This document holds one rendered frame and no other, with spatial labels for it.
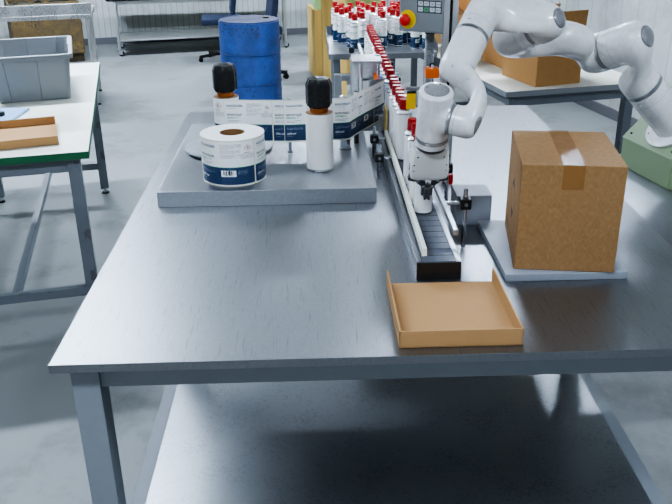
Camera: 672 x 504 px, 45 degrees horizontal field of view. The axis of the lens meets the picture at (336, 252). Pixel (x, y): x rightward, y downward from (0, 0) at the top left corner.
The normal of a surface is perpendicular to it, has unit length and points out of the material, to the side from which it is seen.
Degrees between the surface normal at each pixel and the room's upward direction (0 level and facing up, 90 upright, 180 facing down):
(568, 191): 90
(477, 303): 0
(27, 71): 95
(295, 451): 0
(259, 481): 0
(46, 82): 95
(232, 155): 90
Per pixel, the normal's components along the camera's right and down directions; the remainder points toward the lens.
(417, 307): -0.01, -0.91
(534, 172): -0.12, 0.40
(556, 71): 0.34, 0.39
